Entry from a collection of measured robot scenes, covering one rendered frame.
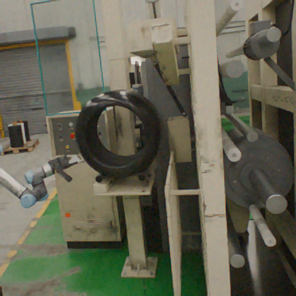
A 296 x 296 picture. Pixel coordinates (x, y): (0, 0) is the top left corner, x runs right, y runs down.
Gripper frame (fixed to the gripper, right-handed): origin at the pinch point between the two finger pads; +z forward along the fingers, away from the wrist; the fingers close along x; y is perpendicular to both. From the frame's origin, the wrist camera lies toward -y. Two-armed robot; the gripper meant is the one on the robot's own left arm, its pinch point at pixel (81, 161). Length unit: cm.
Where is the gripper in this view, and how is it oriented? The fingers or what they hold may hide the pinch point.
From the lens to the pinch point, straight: 203.3
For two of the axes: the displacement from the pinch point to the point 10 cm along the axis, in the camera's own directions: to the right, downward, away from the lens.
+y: -3.8, -9.2, 0.8
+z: 8.4, -3.0, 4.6
